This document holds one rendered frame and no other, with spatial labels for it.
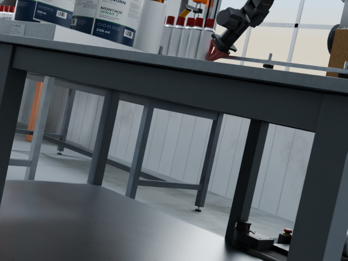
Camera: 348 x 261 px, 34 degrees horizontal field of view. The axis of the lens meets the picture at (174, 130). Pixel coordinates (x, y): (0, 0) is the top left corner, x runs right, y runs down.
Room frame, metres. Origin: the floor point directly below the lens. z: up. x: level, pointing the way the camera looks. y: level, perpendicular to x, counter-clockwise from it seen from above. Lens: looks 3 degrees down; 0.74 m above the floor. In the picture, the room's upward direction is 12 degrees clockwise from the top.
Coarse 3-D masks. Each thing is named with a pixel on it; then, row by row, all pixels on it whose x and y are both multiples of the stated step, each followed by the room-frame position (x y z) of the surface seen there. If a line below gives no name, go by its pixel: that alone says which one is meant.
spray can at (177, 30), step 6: (180, 18) 2.23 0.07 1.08; (180, 24) 2.23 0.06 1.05; (174, 30) 2.23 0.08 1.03; (180, 30) 2.22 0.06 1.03; (174, 36) 2.23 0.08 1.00; (180, 36) 2.23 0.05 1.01; (174, 42) 2.22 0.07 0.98; (174, 48) 2.22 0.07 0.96; (168, 54) 2.23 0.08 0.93; (174, 54) 2.22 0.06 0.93
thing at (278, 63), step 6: (210, 54) 2.16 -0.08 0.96; (240, 60) 2.06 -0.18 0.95; (246, 60) 2.04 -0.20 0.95; (252, 60) 2.02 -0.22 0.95; (258, 60) 2.00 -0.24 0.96; (264, 60) 1.99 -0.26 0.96; (270, 60) 1.97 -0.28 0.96; (288, 66) 1.92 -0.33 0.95; (294, 66) 1.90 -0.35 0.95; (300, 66) 1.88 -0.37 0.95; (306, 66) 1.87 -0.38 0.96; (312, 66) 1.85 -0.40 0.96; (318, 66) 1.84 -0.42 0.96; (336, 72) 1.80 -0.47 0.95; (342, 72) 1.78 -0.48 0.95
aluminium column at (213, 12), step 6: (210, 0) 2.33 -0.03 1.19; (216, 0) 2.32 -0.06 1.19; (210, 6) 2.32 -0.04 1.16; (216, 6) 2.33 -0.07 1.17; (204, 12) 2.34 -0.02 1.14; (210, 12) 2.31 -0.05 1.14; (216, 12) 2.33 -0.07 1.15; (204, 18) 2.33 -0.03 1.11; (210, 18) 2.31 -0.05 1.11; (204, 24) 2.33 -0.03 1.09
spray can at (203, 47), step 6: (210, 24) 2.13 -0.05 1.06; (204, 30) 2.12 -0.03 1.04; (210, 30) 2.12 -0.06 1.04; (204, 36) 2.12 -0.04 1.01; (210, 36) 2.12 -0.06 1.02; (204, 42) 2.12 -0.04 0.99; (198, 48) 2.13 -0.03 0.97; (204, 48) 2.12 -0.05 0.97; (198, 54) 2.13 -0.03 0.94; (204, 54) 2.12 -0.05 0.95
